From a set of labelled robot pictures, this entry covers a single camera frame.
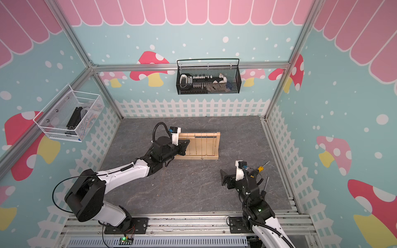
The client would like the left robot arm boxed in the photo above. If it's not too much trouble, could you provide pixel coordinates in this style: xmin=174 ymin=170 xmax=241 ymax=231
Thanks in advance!
xmin=64 ymin=122 xmax=190 ymax=235

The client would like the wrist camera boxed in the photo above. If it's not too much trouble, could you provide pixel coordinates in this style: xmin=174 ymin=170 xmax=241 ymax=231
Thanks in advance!
xmin=235 ymin=160 xmax=247 ymax=181
xmin=169 ymin=127 xmax=181 ymax=146

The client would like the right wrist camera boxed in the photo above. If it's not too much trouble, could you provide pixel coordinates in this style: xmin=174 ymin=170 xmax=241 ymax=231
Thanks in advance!
xmin=235 ymin=160 xmax=247 ymax=181

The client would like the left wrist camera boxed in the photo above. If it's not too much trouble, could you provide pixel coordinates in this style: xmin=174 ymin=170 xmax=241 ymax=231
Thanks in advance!
xmin=169 ymin=127 xmax=181 ymax=146

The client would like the black wire mesh basket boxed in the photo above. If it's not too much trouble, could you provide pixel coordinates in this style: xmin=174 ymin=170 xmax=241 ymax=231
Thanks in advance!
xmin=176 ymin=58 xmax=242 ymax=95

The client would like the white wire mesh basket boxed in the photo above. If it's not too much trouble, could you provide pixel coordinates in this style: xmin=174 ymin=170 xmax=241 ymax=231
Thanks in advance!
xmin=33 ymin=85 xmax=105 ymax=142

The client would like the black box in white basket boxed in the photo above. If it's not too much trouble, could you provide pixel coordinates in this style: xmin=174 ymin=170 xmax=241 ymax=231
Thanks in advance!
xmin=66 ymin=107 xmax=83 ymax=130

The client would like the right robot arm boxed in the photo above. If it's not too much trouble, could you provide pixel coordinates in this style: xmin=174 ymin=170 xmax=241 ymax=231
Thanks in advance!
xmin=220 ymin=160 xmax=294 ymax=248

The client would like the yellow handled screwdriver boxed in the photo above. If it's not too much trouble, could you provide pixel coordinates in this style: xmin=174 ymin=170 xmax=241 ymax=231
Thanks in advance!
xmin=255 ymin=161 xmax=270 ymax=173

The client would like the green lit circuit board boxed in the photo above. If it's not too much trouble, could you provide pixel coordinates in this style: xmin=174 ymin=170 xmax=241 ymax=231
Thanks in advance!
xmin=118 ymin=236 xmax=134 ymax=246

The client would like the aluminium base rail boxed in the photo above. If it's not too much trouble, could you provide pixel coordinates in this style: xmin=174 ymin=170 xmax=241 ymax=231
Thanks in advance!
xmin=55 ymin=212 xmax=317 ymax=248

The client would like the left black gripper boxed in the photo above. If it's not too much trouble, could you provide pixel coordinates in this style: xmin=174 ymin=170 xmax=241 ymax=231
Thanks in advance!
xmin=161 ymin=139 xmax=190 ymax=163

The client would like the wooden jewelry display stand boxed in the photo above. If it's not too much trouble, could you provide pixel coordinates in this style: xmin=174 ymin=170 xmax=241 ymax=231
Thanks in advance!
xmin=175 ymin=132 xmax=221 ymax=160

